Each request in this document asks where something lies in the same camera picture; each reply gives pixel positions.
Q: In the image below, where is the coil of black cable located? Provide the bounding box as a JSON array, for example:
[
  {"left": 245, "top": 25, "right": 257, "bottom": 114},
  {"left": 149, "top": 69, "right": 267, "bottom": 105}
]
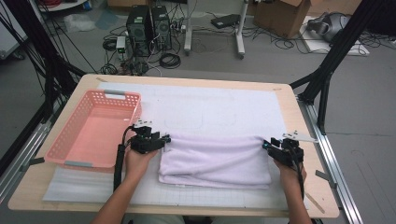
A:
[{"left": 159, "top": 52, "right": 182, "bottom": 70}]

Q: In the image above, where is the white desk frame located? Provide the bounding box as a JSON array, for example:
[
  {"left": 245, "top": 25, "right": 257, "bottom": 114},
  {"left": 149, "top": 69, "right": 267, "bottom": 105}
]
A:
[{"left": 183, "top": 0, "right": 250, "bottom": 60}]

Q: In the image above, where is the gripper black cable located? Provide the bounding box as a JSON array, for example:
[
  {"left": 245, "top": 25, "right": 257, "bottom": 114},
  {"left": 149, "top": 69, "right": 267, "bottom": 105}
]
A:
[
  {"left": 292, "top": 148, "right": 306, "bottom": 200},
  {"left": 113, "top": 125, "right": 134, "bottom": 192}
]

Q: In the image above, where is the white grid mat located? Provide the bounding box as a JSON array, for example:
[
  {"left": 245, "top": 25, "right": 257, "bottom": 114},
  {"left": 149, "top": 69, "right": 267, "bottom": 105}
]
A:
[{"left": 42, "top": 81, "right": 310, "bottom": 211}]

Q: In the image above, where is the small white box green light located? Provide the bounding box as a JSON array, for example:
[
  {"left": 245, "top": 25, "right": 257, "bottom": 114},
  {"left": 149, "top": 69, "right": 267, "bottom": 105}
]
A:
[{"left": 115, "top": 35, "right": 127, "bottom": 60}]

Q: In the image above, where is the small black cable coil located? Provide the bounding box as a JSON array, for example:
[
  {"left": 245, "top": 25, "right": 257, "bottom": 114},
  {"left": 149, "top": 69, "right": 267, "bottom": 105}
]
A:
[{"left": 102, "top": 38, "right": 118, "bottom": 52}]

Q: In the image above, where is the pink plastic basket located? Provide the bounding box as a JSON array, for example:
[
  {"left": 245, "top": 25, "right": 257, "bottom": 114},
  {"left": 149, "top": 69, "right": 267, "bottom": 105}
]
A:
[{"left": 44, "top": 89, "right": 144, "bottom": 174}]

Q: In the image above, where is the aluminium rail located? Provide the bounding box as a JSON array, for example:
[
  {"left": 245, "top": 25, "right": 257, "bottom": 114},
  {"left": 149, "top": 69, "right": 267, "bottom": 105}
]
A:
[
  {"left": 0, "top": 102, "right": 60, "bottom": 203},
  {"left": 297, "top": 96, "right": 363, "bottom": 224}
]

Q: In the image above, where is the round white table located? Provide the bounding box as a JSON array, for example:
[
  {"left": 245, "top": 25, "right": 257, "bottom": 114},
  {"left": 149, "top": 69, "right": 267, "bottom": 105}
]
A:
[{"left": 36, "top": 0, "right": 88, "bottom": 13}]

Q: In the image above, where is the white cabinet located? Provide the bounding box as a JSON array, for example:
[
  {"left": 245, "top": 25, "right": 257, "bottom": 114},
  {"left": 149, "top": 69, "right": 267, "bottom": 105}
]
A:
[{"left": 0, "top": 0, "right": 29, "bottom": 60}]

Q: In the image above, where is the black computer tower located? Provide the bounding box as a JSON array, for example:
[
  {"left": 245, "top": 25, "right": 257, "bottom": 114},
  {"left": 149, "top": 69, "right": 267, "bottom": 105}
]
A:
[
  {"left": 150, "top": 5, "right": 173, "bottom": 51},
  {"left": 125, "top": 5, "right": 153, "bottom": 58}
]

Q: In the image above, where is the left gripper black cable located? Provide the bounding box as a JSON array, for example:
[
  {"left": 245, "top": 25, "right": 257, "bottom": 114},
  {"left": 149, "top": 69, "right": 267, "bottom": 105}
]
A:
[{"left": 113, "top": 125, "right": 134, "bottom": 192}]

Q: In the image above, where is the white board on floor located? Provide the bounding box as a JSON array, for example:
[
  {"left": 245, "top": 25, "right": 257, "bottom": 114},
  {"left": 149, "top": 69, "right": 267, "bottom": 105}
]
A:
[{"left": 300, "top": 15, "right": 371, "bottom": 57}]

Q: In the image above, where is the grey metal bracket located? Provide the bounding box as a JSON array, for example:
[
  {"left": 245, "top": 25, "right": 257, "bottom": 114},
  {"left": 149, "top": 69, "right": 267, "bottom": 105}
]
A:
[
  {"left": 20, "top": 157, "right": 46, "bottom": 172},
  {"left": 315, "top": 169, "right": 338, "bottom": 189}
]

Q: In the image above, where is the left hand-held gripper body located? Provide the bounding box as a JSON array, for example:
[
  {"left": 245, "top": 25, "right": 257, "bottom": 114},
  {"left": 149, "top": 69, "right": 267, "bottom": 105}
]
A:
[{"left": 130, "top": 119, "right": 166, "bottom": 154}]

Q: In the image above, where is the grey rounded device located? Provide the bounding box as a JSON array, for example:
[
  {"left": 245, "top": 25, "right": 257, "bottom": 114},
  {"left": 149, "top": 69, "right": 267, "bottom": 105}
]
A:
[{"left": 306, "top": 11, "right": 351, "bottom": 43}]

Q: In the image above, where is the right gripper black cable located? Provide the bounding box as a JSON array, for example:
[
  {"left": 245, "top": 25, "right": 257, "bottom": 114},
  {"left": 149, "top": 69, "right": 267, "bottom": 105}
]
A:
[{"left": 292, "top": 148, "right": 306, "bottom": 200}]

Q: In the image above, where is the person's left hand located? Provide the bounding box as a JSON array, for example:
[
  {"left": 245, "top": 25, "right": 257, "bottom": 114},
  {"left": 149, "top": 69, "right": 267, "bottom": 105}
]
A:
[{"left": 124, "top": 149, "right": 160, "bottom": 181}]

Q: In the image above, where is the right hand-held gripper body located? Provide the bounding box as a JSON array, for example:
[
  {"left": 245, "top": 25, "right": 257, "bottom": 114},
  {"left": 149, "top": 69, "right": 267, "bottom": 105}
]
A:
[{"left": 268, "top": 131, "right": 318, "bottom": 167}]

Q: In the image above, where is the person's right hand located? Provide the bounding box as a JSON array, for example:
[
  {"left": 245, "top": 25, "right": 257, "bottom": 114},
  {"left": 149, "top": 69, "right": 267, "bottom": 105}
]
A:
[{"left": 274, "top": 161, "right": 307, "bottom": 188}]

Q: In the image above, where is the black metal frame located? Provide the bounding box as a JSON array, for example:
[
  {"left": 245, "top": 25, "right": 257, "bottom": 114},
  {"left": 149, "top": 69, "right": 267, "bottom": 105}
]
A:
[
  {"left": 0, "top": 0, "right": 87, "bottom": 175},
  {"left": 289, "top": 0, "right": 396, "bottom": 135}
]

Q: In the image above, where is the lavender cat-print garment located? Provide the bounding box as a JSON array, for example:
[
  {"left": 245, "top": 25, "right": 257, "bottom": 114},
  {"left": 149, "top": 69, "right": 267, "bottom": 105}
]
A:
[{"left": 158, "top": 133, "right": 273, "bottom": 190}]

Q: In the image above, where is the black flat device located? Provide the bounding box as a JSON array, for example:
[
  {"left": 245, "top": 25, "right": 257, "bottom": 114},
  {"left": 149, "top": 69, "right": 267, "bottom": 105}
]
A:
[{"left": 210, "top": 13, "right": 241, "bottom": 30}]

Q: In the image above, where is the large open cardboard box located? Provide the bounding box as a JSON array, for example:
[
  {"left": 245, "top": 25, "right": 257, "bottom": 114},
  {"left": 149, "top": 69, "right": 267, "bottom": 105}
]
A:
[{"left": 253, "top": 0, "right": 312, "bottom": 39}]

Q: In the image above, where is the clear plastic bag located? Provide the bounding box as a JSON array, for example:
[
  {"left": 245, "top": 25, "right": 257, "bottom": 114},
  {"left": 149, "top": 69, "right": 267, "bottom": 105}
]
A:
[{"left": 64, "top": 13, "right": 96, "bottom": 32}]

